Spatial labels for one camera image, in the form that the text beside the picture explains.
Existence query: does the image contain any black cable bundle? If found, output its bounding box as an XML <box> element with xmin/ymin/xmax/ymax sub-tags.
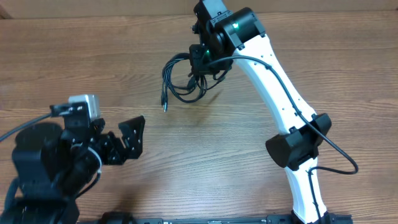
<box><xmin>160</xmin><ymin>52</ymin><xmax>231</xmax><ymax>113</ymax></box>

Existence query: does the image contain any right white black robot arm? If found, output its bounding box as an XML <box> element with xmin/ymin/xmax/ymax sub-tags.
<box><xmin>193</xmin><ymin>1</ymin><xmax>331</xmax><ymax>223</ymax></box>

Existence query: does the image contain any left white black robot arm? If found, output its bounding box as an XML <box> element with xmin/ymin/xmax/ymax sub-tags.
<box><xmin>1</xmin><ymin>116</ymin><xmax>145</xmax><ymax>223</ymax></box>

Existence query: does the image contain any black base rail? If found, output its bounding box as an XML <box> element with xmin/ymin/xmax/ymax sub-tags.
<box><xmin>77</xmin><ymin>211</ymin><xmax>354</xmax><ymax>224</ymax></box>

